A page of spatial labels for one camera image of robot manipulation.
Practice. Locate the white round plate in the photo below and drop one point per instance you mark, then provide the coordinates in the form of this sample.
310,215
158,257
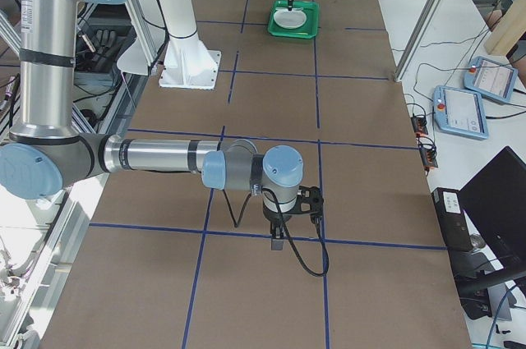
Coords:
289,20

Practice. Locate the green plastic tray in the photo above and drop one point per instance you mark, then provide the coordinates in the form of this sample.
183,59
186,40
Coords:
308,31

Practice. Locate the black power strip right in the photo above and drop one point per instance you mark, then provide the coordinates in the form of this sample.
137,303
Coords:
428,158

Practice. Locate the black box with label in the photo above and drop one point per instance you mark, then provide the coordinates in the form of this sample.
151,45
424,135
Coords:
451,219

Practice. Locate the near blue teach pendant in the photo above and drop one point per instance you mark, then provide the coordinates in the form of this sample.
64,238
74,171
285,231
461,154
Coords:
460,112

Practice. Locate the blue teach pendant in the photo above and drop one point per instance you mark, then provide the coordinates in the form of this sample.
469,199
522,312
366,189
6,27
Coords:
491,79
460,112

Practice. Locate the far blue teach pendant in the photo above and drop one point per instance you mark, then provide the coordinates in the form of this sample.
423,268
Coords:
491,79

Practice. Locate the black laptop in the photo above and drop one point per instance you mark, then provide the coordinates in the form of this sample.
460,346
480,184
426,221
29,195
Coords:
494,200

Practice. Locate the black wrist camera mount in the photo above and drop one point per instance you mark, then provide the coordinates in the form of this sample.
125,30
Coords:
310,201

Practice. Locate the white pedestal base plate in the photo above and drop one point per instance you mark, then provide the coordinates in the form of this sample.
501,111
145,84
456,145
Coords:
196,71

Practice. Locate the aluminium frame post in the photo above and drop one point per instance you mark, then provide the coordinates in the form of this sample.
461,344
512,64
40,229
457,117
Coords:
424,20

